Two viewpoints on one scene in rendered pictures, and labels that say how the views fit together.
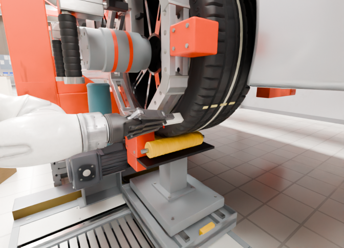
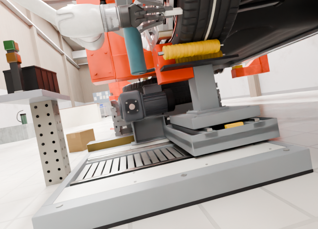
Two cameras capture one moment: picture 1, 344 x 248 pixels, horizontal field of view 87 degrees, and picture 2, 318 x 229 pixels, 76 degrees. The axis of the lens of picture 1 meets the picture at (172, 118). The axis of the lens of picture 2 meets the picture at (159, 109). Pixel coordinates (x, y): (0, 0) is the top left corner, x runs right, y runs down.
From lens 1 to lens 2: 0.55 m
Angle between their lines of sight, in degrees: 27
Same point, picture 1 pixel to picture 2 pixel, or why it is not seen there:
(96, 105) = (129, 39)
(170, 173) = (197, 89)
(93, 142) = (108, 17)
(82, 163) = (128, 97)
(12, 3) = not seen: outside the picture
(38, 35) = not seen: hidden behind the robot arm
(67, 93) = (118, 54)
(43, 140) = (79, 10)
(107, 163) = (148, 101)
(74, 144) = (96, 16)
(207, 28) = not seen: outside the picture
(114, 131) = (121, 11)
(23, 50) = not seen: hidden behind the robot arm
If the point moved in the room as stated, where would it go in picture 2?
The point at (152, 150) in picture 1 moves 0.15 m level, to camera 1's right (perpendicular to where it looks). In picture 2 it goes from (165, 49) to (201, 38)
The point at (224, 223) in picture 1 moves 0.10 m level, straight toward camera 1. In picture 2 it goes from (258, 125) to (249, 130)
